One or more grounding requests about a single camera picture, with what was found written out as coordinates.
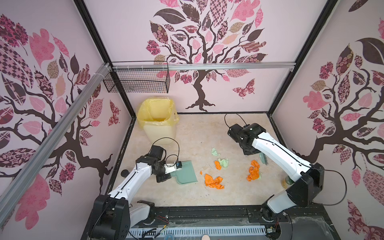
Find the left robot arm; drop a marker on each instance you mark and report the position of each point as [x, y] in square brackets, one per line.
[113, 214]

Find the orange scrap near right arm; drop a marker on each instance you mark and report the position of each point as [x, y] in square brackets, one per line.
[254, 171]

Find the aluminium rail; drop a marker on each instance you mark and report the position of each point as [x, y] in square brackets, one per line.
[23, 180]
[187, 67]

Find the small orange scrap right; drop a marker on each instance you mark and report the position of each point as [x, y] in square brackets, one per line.
[217, 165]

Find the black wire basket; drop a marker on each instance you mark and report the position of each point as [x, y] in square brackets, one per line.
[138, 77]

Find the green dustpan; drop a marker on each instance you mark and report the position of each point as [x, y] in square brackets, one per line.
[185, 175]

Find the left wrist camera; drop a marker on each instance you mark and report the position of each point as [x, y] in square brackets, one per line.
[173, 168]

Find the white slotted cable duct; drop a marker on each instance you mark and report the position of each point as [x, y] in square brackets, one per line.
[194, 232]

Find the black base frame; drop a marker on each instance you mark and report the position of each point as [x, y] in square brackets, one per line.
[296, 223]

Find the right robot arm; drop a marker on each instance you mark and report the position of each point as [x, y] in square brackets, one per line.
[308, 179]

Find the aluminium rail back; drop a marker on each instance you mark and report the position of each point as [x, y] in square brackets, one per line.
[187, 67]

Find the yellow-lined trash bin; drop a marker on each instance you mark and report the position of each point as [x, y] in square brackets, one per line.
[158, 118]

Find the aluminium rail left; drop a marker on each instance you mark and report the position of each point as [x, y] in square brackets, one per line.
[23, 180]

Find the pale green scrap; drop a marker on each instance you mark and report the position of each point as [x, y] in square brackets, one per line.
[214, 152]

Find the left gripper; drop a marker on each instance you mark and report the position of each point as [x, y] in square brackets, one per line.
[164, 177]

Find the green scrap right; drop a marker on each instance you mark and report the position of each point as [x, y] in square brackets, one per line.
[223, 162]

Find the large orange paper scrap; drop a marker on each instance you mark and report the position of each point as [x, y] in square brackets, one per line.
[214, 183]

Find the green tin can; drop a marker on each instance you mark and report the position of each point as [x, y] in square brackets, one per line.
[287, 182]

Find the green hand brush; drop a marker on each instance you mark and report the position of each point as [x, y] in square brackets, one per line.
[263, 158]

